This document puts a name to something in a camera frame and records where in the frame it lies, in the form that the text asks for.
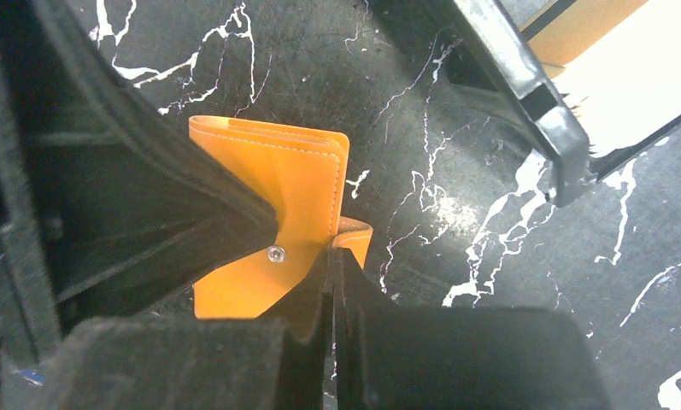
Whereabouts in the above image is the orange leather card holder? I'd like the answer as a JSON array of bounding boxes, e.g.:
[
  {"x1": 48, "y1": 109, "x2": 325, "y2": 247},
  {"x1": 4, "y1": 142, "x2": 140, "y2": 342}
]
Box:
[{"x1": 188, "y1": 115, "x2": 373, "y2": 319}]

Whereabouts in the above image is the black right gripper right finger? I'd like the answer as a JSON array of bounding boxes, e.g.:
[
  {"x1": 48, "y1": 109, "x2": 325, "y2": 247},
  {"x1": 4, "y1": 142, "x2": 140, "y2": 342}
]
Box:
[{"x1": 334, "y1": 249, "x2": 611, "y2": 409}]

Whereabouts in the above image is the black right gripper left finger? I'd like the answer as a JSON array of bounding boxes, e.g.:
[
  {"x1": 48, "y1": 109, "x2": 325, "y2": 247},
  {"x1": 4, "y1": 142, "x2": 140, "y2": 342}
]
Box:
[{"x1": 1, "y1": 250, "x2": 332, "y2": 409}]

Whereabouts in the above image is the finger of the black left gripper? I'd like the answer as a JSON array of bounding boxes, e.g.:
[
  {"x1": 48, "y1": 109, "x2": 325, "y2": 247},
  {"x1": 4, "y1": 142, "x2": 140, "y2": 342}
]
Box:
[{"x1": 0, "y1": 1, "x2": 279, "y2": 362}]

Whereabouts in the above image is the black card box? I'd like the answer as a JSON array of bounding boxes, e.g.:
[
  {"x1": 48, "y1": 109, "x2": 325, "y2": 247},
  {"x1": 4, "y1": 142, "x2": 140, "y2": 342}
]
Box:
[{"x1": 426, "y1": 1, "x2": 681, "y2": 207}]

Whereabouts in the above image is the stack of cards in box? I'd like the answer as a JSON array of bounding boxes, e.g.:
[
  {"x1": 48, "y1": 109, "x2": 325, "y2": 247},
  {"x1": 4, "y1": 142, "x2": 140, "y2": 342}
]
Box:
[{"x1": 528, "y1": 0, "x2": 681, "y2": 158}]

